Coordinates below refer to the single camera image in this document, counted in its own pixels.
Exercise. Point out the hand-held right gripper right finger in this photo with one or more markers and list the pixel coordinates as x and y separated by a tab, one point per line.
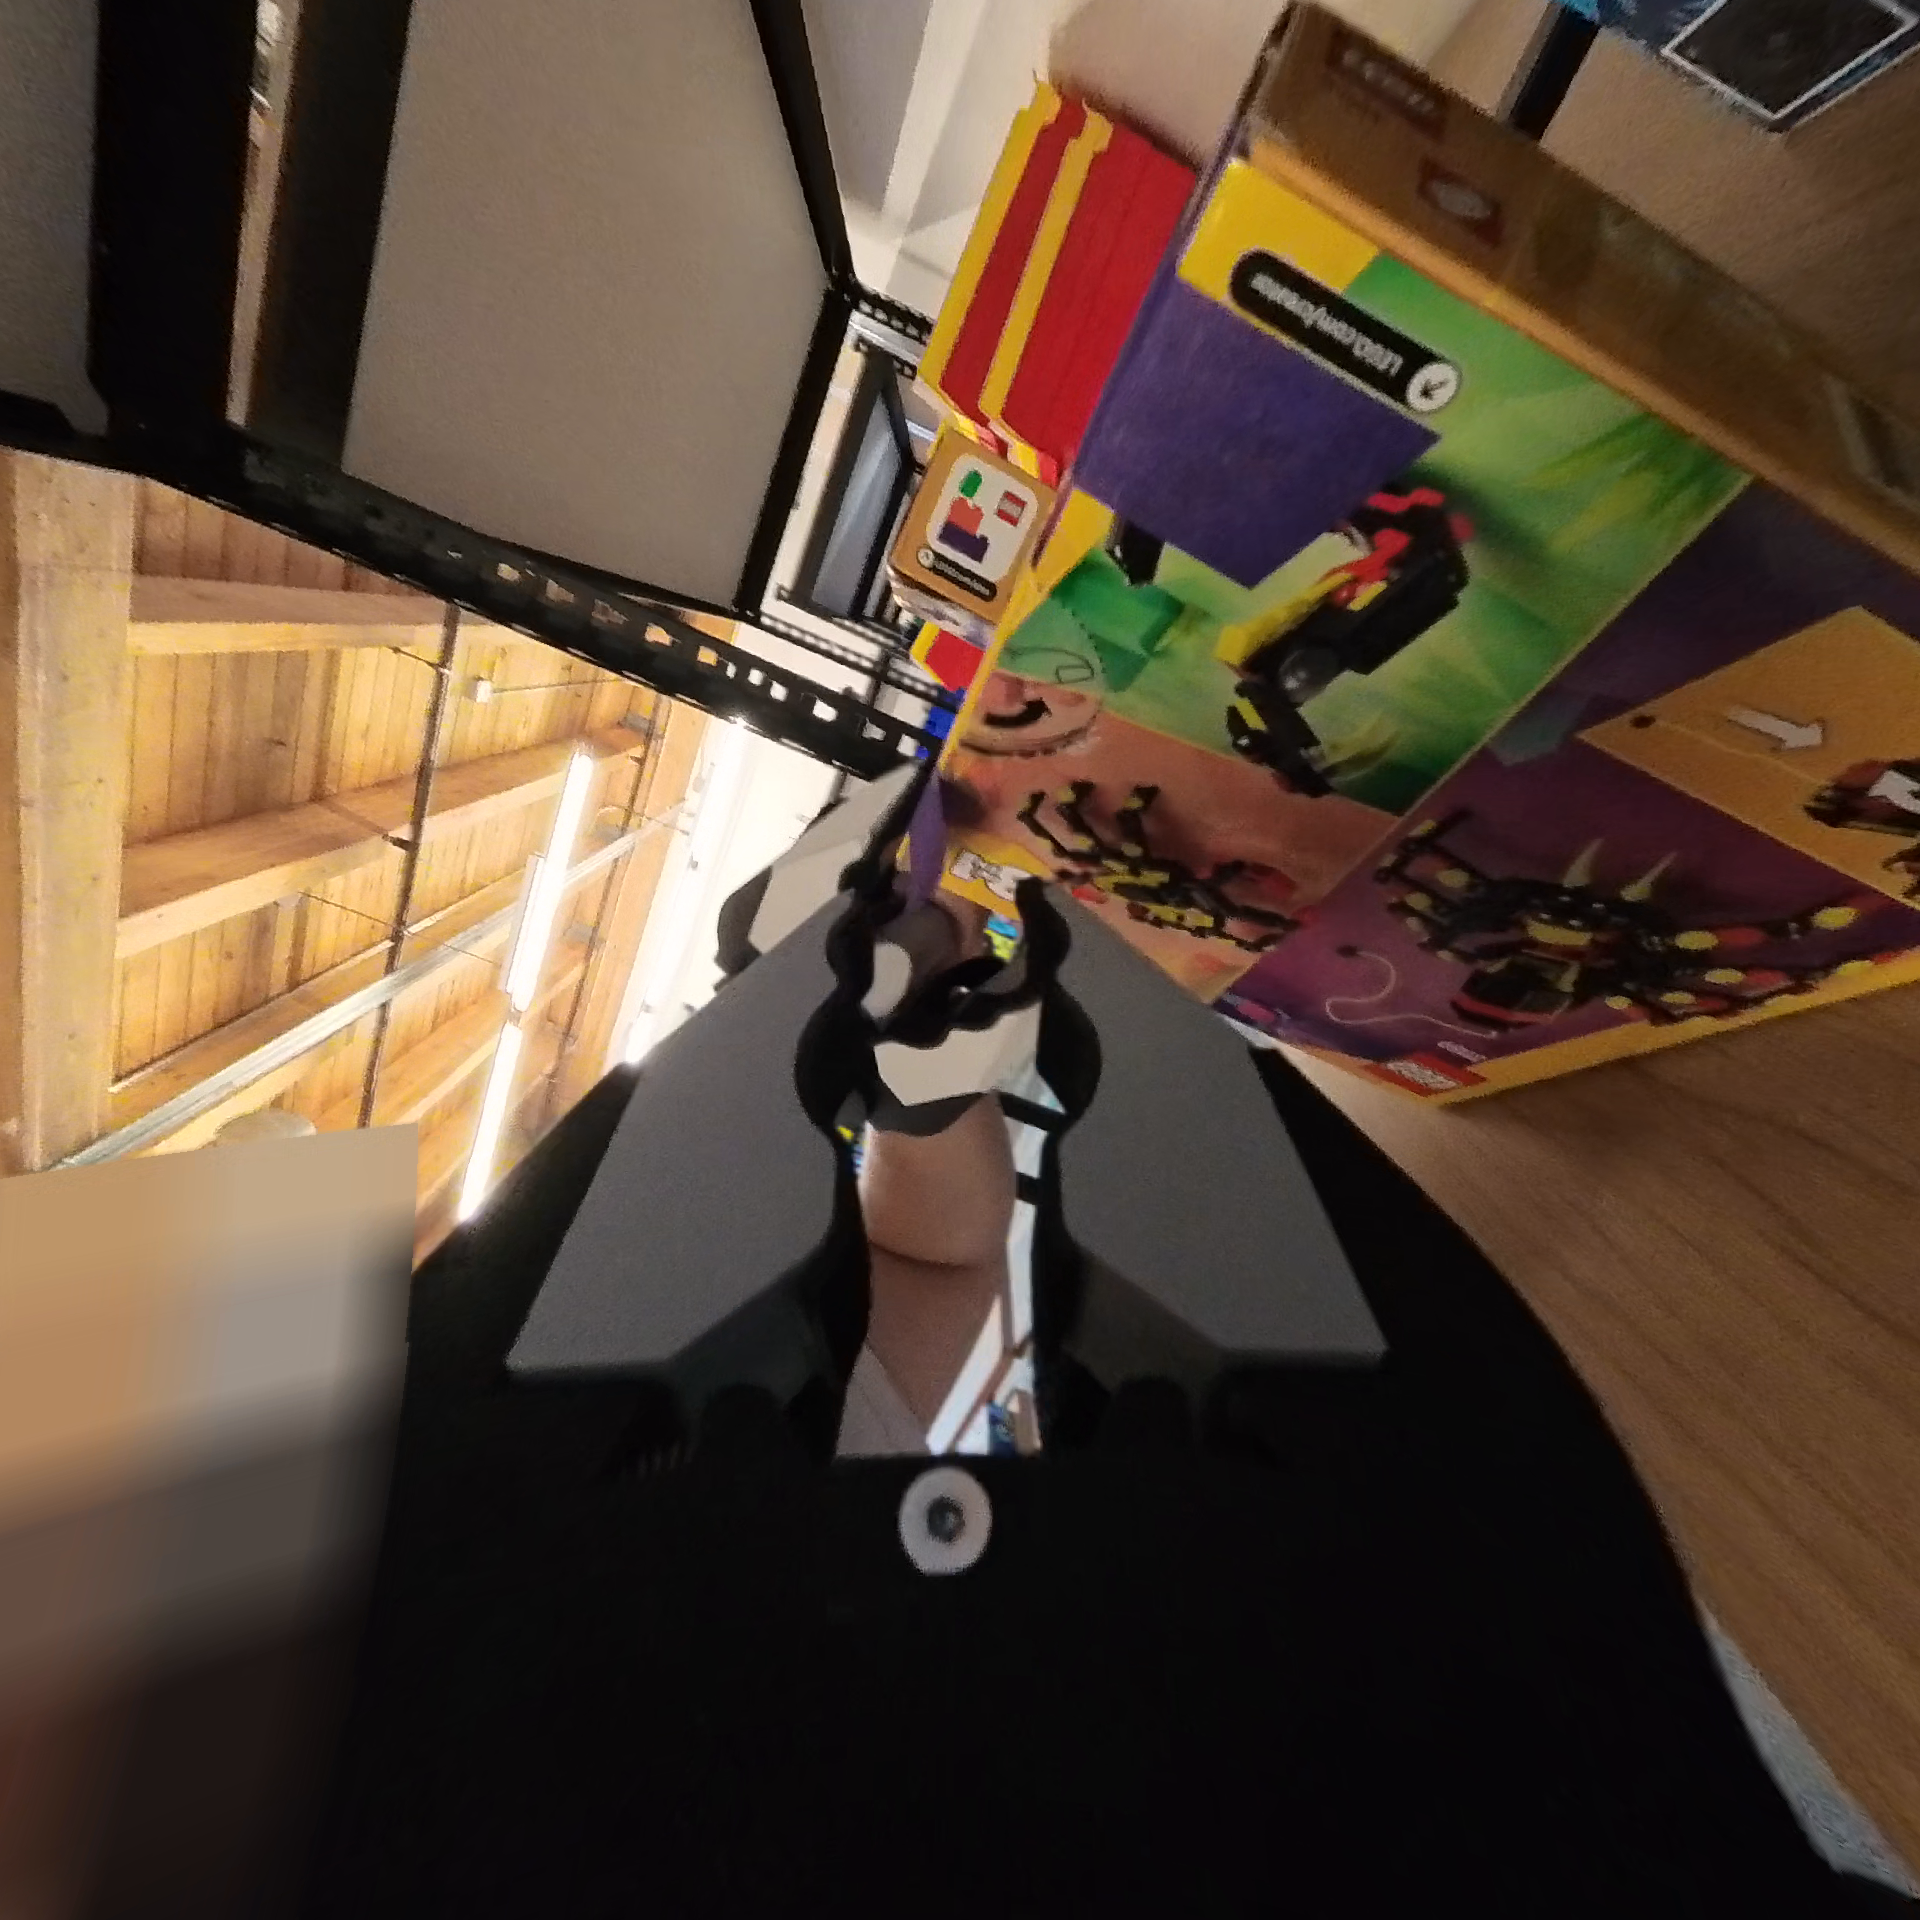
1200	1201

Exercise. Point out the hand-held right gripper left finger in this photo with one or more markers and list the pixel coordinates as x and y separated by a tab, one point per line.
675	1201

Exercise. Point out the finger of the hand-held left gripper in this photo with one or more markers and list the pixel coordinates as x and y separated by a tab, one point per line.
819	863
946	1059

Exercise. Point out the large spider print toy box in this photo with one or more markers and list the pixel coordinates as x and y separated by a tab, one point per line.
1576	630

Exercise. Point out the person's left hand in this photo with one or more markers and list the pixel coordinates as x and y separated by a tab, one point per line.
931	1184

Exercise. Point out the ceiling light strip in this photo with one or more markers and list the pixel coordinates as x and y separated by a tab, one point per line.
534	900

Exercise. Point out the small orange toy box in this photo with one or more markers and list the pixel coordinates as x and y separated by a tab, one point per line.
960	523

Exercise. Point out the black metal shelf rack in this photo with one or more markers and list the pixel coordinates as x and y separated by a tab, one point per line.
451	555

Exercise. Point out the red and yellow storage bin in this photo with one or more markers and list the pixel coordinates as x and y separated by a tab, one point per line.
1109	300
1005	255

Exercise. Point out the dark printed box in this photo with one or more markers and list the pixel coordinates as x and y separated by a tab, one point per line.
1770	54

